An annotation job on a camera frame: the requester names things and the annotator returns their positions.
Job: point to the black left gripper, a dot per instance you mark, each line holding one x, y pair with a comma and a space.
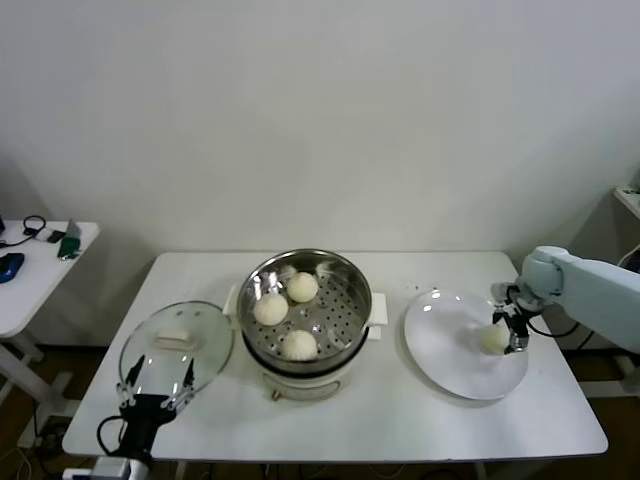
145, 420

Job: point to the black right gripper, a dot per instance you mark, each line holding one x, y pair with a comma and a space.
520, 302

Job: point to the white steamed baozi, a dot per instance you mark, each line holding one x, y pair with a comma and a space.
271, 310
302, 287
492, 340
299, 345

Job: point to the round glass pot lid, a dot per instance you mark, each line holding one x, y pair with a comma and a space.
200, 345

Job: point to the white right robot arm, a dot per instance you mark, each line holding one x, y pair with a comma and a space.
595, 290

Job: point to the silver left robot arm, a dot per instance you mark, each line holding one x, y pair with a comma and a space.
110, 467

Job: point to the stainless steel steamer basket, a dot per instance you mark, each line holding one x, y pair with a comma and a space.
340, 320

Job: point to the white oval plate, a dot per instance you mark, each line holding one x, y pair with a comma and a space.
440, 345

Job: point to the white electric pot base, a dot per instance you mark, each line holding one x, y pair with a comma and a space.
300, 382

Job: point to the white side table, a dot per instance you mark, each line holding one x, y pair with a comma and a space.
35, 290

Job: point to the white shelf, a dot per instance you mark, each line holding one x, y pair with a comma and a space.
631, 202

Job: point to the grey wedge object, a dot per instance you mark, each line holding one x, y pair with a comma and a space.
75, 229

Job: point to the small black device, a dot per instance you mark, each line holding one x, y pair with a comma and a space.
57, 237

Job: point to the small white device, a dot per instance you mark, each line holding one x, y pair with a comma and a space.
46, 235

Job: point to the blue computer mouse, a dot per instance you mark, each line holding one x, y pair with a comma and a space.
11, 266

